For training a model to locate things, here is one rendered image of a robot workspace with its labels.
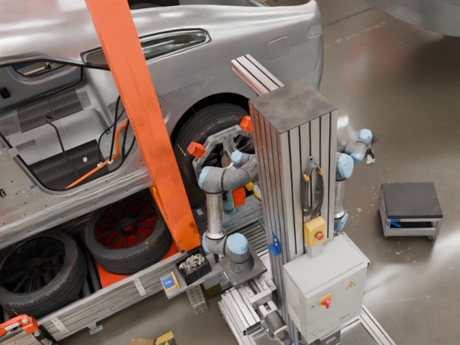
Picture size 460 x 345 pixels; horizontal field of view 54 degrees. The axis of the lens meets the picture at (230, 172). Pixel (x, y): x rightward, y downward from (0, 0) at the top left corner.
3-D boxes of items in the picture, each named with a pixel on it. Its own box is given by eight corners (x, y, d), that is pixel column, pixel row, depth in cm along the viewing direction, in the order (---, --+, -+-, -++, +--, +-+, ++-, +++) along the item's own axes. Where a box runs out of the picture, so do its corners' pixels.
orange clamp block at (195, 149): (201, 144, 311) (192, 140, 305) (206, 150, 306) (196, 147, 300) (196, 152, 313) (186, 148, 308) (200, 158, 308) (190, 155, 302)
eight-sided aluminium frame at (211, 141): (263, 170, 354) (257, 116, 316) (267, 174, 349) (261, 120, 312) (201, 198, 342) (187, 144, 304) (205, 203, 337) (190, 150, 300)
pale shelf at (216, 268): (215, 253, 323) (214, 251, 321) (225, 271, 311) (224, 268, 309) (160, 280, 313) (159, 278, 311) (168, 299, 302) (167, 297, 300)
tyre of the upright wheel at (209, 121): (245, 166, 380) (257, 97, 340) (259, 183, 364) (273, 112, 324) (172, 181, 353) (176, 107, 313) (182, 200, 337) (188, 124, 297)
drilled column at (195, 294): (203, 299, 345) (192, 269, 316) (208, 309, 338) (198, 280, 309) (192, 305, 343) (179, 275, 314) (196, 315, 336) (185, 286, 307)
